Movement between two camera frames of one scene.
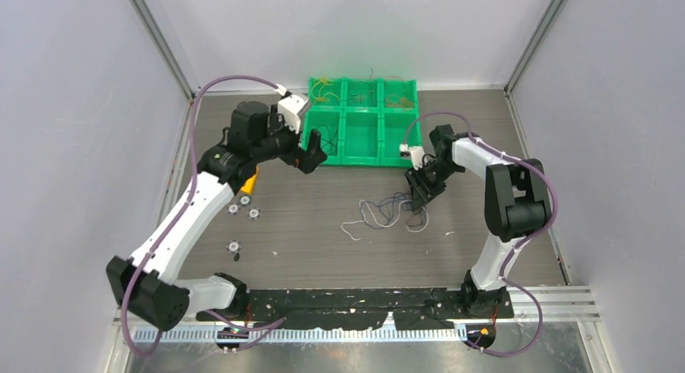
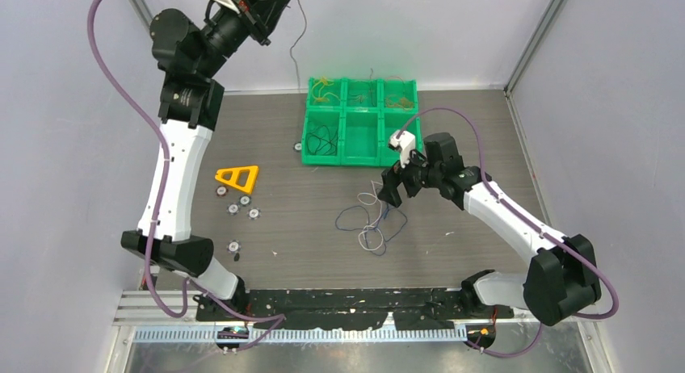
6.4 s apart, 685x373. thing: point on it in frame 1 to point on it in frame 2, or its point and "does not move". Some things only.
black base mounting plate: x=409 y=308 does not move
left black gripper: x=305 y=159 to x=266 y=6
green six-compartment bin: x=363 y=122 does not move
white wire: x=363 y=220 to x=371 y=203
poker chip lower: x=233 y=246 does not move
